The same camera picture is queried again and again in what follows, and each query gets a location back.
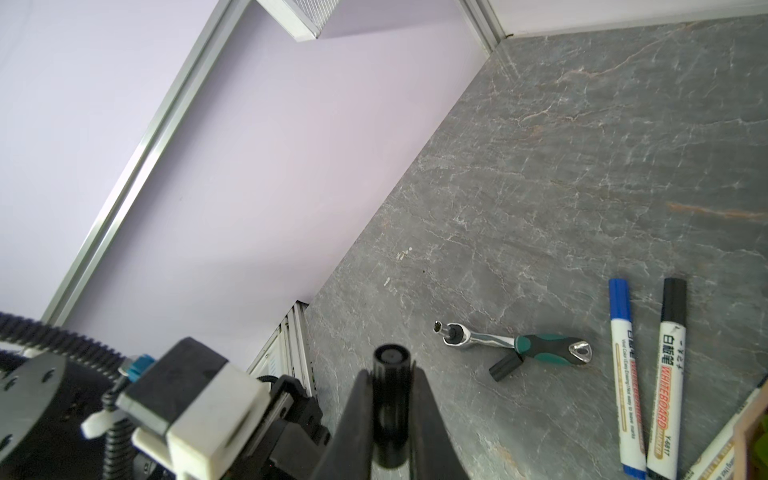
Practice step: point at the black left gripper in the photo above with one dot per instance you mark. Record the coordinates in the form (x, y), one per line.
(290, 439)

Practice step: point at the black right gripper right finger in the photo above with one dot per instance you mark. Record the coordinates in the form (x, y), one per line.
(431, 452)

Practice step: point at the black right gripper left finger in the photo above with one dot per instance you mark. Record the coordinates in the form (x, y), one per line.
(349, 454)

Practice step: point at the black pen cap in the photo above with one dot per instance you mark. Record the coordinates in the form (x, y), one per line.
(506, 366)
(391, 380)

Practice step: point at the white whiteboard marker blue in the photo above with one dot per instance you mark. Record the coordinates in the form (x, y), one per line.
(630, 432)

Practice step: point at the white whiteboard marker black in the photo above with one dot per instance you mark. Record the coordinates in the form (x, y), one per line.
(665, 430)

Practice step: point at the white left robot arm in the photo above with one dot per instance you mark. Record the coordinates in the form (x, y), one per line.
(80, 410)

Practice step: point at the beige pot with green plant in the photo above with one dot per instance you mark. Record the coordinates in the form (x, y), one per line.
(750, 440)

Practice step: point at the white mesh box basket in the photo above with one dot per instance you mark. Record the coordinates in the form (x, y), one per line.
(303, 20)

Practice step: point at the green handled ratchet tool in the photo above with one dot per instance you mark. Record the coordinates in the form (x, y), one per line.
(551, 348)

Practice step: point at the aluminium frame corner post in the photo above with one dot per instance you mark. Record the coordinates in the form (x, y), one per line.
(483, 20)

